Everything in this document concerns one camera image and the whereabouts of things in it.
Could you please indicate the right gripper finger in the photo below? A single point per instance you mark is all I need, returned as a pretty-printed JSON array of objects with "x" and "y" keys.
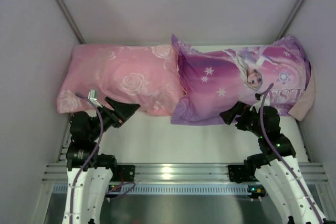
[
  {"x": 238, "y": 108},
  {"x": 229, "y": 117}
]

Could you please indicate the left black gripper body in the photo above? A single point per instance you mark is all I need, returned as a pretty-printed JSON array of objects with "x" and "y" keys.
[{"x": 115, "y": 115}]

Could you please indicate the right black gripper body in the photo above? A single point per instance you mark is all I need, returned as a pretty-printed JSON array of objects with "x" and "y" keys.
[{"x": 239, "y": 115}]

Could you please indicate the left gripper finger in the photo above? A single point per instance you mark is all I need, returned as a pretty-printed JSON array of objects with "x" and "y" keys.
[
  {"x": 124, "y": 111},
  {"x": 115, "y": 105}
]

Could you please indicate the purple princess print pillowcase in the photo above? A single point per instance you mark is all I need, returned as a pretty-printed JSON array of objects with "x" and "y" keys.
[{"x": 215, "y": 81}]

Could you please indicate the white pillow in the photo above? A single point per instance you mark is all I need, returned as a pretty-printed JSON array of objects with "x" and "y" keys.
[{"x": 305, "y": 103}]

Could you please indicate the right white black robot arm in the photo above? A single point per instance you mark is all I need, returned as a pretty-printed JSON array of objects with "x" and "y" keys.
[{"x": 276, "y": 166}]

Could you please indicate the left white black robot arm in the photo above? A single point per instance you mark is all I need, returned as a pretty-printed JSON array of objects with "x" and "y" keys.
[{"x": 88, "y": 172}]

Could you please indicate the pink rose pattern pillow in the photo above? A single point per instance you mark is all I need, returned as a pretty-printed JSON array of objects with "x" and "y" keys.
[{"x": 145, "y": 75}]

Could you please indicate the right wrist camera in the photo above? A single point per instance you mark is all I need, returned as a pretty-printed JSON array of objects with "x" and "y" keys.
[{"x": 262, "y": 98}]

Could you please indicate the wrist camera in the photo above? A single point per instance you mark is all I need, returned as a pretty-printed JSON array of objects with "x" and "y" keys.
[
  {"x": 262, "y": 98},
  {"x": 93, "y": 97}
]

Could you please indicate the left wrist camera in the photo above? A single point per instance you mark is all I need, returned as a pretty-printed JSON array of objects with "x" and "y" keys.
[{"x": 93, "y": 97}]

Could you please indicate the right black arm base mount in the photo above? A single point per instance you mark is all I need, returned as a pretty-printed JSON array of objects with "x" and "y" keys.
[{"x": 240, "y": 174}]

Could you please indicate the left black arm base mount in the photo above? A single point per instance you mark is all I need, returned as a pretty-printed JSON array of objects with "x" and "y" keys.
[{"x": 123, "y": 173}]

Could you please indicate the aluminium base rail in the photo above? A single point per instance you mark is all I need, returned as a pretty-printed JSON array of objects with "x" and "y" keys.
[{"x": 313, "y": 173}]

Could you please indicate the slotted grey cable duct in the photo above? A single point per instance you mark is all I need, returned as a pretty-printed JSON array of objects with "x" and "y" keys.
[{"x": 180, "y": 189}]

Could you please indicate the right aluminium corner post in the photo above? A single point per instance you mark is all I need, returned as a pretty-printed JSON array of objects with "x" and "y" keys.
[{"x": 289, "y": 20}]

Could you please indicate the aluminium corner post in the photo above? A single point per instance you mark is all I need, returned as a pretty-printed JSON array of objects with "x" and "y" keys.
[
  {"x": 289, "y": 20},
  {"x": 70, "y": 20}
]

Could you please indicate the left aluminium corner post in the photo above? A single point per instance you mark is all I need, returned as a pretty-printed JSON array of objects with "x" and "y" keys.
[{"x": 70, "y": 20}]

